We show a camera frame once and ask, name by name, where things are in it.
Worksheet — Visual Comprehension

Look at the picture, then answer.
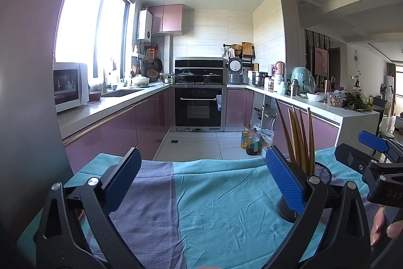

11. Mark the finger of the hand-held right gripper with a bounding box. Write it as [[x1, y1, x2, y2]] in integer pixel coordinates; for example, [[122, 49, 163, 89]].
[[334, 143, 403, 186], [358, 130, 403, 163]]

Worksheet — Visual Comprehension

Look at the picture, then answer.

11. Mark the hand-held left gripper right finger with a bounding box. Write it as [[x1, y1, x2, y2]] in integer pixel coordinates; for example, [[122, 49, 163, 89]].
[[261, 145, 372, 269]]

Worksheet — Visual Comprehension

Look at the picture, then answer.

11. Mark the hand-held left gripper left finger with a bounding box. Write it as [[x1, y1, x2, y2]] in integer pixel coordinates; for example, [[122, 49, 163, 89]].
[[33, 147, 142, 269]]

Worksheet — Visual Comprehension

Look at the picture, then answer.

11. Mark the black mesh holder cup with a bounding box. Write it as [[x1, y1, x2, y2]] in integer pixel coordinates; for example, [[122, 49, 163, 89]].
[[277, 161, 332, 223]]

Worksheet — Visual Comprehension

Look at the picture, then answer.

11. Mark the bundle of wooden chopsticks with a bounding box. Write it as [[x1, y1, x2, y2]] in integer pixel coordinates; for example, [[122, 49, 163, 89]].
[[275, 99, 316, 176]]

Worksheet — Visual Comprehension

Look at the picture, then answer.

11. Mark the person's right hand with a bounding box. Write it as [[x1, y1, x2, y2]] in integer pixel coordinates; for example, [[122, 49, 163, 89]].
[[370, 205, 403, 246]]

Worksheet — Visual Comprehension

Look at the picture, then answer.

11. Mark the pink base cabinet row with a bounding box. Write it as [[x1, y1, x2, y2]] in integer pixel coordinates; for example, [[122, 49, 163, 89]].
[[226, 88, 342, 154], [63, 88, 175, 167]]

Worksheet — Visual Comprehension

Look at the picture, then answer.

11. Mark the green leafy plant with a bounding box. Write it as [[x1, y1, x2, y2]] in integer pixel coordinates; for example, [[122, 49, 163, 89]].
[[343, 90, 373, 114]]

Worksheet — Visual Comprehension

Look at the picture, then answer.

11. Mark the clear plastic bag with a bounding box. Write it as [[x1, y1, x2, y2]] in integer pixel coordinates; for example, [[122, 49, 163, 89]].
[[257, 128, 275, 147]]

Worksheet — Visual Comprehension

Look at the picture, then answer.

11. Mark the dark cooking oil bottle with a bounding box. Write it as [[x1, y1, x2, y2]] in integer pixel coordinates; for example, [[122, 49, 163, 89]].
[[246, 127, 260, 156]]

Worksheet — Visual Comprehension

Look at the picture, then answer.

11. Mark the clear plastic food box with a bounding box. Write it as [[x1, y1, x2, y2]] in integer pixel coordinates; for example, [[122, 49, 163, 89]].
[[326, 92, 346, 108]]

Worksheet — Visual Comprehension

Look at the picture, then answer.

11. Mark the teal and grey tablecloth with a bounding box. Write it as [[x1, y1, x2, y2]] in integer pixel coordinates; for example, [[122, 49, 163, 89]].
[[17, 147, 383, 269]]

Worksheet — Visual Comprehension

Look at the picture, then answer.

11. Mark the white bowl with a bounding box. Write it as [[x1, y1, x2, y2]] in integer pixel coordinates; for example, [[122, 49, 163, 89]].
[[307, 92, 328, 103]]

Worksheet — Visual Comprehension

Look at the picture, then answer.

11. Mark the pale green kitchen appliance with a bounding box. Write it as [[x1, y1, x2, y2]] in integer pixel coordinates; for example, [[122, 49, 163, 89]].
[[290, 66, 316, 96]]

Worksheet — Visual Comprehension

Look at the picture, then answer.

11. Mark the white casserole dish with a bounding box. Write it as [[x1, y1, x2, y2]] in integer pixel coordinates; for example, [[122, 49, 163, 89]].
[[131, 74, 150, 87]]

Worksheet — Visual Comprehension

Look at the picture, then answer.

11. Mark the steel sink faucet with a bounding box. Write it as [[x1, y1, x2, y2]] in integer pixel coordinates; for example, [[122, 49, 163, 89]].
[[102, 65, 110, 94]]

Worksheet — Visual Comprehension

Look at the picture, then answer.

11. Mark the black built-in oven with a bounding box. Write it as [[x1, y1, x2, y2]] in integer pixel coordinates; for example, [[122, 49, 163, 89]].
[[174, 86, 225, 128]]

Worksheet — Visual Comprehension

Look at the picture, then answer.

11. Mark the white microwave oven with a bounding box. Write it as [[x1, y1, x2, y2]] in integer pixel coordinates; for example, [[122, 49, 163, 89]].
[[53, 62, 89, 114]]

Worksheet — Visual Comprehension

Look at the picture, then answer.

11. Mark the stainless steel pot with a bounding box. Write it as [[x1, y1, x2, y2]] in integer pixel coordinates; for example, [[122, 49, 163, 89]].
[[251, 71, 268, 87]]

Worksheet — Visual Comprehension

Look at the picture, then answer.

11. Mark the grey rice cooker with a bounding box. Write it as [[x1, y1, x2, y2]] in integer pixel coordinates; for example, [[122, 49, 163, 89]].
[[227, 57, 245, 84]]

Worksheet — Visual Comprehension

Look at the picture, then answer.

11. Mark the black range hood panel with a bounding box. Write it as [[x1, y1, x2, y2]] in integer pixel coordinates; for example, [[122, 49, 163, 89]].
[[174, 57, 225, 84]]

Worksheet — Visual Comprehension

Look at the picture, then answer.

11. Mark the large kitchen window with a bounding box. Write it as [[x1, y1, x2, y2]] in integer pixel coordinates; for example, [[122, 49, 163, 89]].
[[55, 0, 130, 87]]

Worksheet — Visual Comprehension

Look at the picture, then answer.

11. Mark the framed wall picture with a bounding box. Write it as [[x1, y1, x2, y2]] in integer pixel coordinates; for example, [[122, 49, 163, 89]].
[[314, 46, 329, 81]]

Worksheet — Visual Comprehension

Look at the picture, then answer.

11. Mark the white wall water heater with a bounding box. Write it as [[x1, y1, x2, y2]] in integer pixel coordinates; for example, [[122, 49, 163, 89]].
[[137, 10, 153, 43]]

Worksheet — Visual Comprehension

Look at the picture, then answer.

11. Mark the pink wall cabinet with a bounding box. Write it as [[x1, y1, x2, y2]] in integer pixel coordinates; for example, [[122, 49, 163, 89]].
[[148, 4, 185, 35]]

